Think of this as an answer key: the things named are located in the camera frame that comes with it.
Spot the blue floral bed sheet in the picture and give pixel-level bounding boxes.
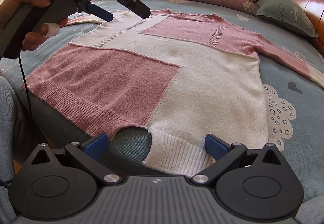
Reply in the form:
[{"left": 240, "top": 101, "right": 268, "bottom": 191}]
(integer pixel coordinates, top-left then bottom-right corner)
[{"left": 1, "top": 0, "right": 323, "bottom": 200}]

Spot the grey-green flower pillow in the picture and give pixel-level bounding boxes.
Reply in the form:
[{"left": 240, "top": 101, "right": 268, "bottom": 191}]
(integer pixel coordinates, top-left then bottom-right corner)
[{"left": 256, "top": 0, "right": 319, "bottom": 38}]

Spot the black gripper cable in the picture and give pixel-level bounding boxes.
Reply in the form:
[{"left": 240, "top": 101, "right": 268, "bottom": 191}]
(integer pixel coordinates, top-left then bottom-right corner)
[{"left": 17, "top": 51, "right": 35, "bottom": 123}]

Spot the pink and cream sweater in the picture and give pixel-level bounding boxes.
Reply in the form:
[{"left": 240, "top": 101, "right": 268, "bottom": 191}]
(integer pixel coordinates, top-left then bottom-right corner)
[{"left": 26, "top": 9, "right": 323, "bottom": 176}]

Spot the person's left hand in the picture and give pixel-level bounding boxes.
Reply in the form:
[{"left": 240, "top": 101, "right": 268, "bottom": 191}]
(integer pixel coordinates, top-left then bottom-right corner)
[{"left": 0, "top": 0, "right": 70, "bottom": 52}]

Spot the grey trouser leg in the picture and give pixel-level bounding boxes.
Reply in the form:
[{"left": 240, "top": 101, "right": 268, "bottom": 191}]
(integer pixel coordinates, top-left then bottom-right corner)
[{"left": 0, "top": 74, "right": 34, "bottom": 224}]

